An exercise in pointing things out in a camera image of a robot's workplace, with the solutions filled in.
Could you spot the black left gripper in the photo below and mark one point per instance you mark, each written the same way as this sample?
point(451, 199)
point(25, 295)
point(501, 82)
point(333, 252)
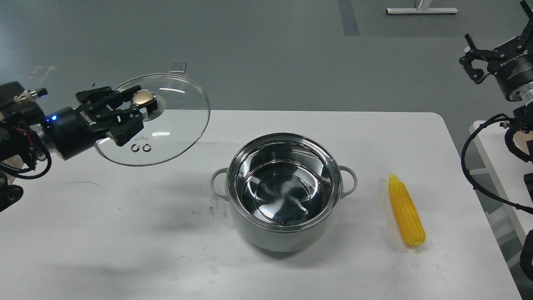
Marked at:
point(72, 131)

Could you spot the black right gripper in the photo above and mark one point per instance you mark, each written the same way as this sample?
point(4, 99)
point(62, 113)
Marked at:
point(516, 68)

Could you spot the glass lid with gold knob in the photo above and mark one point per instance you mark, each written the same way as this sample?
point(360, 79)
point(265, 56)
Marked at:
point(179, 121)

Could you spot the yellow corn cob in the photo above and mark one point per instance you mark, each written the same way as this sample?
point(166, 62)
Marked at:
point(405, 213)

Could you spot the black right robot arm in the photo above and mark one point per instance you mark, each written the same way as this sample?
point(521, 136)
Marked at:
point(505, 142)

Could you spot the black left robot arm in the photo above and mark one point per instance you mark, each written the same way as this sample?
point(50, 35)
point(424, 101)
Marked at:
point(28, 136)

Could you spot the grey steel cooking pot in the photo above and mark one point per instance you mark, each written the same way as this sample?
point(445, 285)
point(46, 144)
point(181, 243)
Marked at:
point(283, 189)

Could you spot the white stand base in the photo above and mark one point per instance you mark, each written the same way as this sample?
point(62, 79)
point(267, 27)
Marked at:
point(422, 7)

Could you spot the white side table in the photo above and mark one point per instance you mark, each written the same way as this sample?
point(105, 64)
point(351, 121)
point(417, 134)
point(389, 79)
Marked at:
point(506, 172)

